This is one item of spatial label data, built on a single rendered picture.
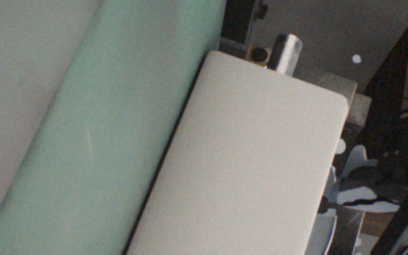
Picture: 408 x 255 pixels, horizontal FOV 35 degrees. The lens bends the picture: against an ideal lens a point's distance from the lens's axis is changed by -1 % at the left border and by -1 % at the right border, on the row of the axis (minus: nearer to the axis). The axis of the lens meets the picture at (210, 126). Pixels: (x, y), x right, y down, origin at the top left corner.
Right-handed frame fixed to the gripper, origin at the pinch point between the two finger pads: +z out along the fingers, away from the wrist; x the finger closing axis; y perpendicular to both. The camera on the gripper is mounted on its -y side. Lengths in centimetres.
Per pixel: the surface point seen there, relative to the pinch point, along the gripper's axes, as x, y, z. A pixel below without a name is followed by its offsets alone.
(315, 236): 0.8, -4.3, 1.7
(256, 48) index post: 12.8, 15.1, 5.7
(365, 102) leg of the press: -10.4, 21.6, 14.3
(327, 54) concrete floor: -36, 63, 71
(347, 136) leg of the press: -12.1, 17.6, 19.1
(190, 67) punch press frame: 36, -16, -44
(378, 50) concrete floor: -47, 69, 66
